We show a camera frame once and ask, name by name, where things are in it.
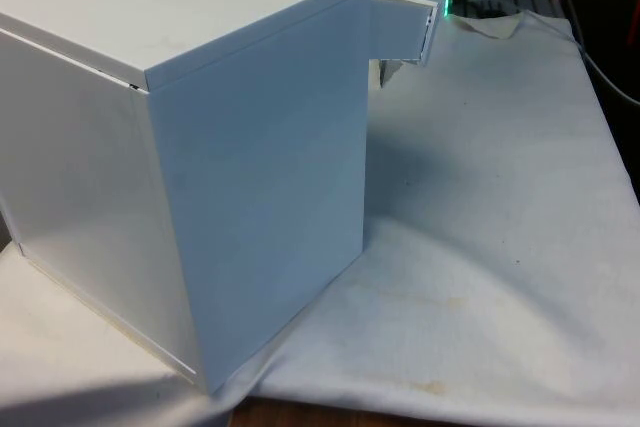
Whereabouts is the grey cable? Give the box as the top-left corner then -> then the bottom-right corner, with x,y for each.
543,0 -> 640,108

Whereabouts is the white drawer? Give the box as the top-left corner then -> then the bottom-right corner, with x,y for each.
368,0 -> 440,68

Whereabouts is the white chest of drawers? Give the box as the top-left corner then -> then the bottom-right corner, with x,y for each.
0,0 -> 377,396

